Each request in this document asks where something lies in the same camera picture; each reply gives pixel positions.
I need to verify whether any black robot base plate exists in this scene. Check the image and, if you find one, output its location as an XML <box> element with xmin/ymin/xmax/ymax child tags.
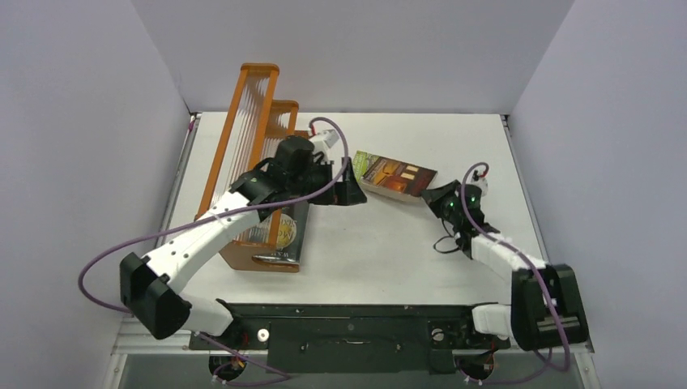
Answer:
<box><xmin>190</xmin><ymin>300</ymin><xmax>516</xmax><ymax>374</ymax></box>

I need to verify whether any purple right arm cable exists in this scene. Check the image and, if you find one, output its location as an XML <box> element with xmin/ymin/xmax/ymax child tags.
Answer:
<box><xmin>456</xmin><ymin>161</ymin><xmax>572</xmax><ymax>387</ymax></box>

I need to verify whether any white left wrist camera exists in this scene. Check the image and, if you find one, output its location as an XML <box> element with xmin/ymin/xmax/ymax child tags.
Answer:
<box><xmin>309</xmin><ymin>129</ymin><xmax>340</xmax><ymax>154</ymax></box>

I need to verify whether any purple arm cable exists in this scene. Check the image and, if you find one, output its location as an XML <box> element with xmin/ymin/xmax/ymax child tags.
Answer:
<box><xmin>78</xmin><ymin>117</ymin><xmax>350</xmax><ymax>387</ymax></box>
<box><xmin>456</xmin><ymin>161</ymin><xmax>572</xmax><ymax>387</ymax></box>

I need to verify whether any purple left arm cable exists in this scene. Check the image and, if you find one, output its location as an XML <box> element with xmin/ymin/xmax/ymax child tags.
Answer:
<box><xmin>78</xmin><ymin>117</ymin><xmax>350</xmax><ymax>387</ymax></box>

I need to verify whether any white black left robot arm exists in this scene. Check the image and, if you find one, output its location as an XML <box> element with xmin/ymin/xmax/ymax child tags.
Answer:
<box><xmin>119</xmin><ymin>130</ymin><xmax>367</xmax><ymax>348</ymax></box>

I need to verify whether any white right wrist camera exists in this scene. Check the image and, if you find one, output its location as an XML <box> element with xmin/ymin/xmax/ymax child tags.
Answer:
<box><xmin>470</xmin><ymin>170</ymin><xmax>489</xmax><ymax>197</ymax></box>

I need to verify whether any aluminium rail frame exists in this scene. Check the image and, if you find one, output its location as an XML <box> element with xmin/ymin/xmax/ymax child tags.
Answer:
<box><xmin>103</xmin><ymin>319</ymin><xmax>600</xmax><ymax>388</ymax></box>

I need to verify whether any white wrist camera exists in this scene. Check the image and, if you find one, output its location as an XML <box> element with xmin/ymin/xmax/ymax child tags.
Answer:
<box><xmin>470</xmin><ymin>170</ymin><xmax>489</xmax><ymax>197</ymax></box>
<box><xmin>309</xmin><ymin>129</ymin><xmax>340</xmax><ymax>154</ymax></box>

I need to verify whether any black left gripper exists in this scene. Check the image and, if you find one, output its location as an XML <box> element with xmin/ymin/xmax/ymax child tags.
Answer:
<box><xmin>288</xmin><ymin>158</ymin><xmax>366</xmax><ymax>207</ymax></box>

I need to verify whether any brown cover paperback book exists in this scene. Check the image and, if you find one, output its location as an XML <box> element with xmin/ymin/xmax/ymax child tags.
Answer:
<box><xmin>357</xmin><ymin>156</ymin><xmax>437</xmax><ymax>203</ymax></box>

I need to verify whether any orange wooden file rack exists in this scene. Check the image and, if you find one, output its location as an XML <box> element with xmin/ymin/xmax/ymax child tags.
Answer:
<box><xmin>195</xmin><ymin>63</ymin><xmax>305</xmax><ymax>273</ymax></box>

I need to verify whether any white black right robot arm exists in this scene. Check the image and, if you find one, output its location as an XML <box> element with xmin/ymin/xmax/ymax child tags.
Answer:
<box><xmin>420</xmin><ymin>181</ymin><xmax>589</xmax><ymax>351</ymax></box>

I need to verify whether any dark Moon and Sixpence book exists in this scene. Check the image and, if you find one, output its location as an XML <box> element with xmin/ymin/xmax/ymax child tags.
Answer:
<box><xmin>249</xmin><ymin>203</ymin><xmax>310</xmax><ymax>271</ymax></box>

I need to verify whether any green cover paperback book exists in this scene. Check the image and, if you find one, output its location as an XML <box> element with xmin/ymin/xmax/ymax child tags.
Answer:
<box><xmin>351</xmin><ymin>151</ymin><xmax>379</xmax><ymax>179</ymax></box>

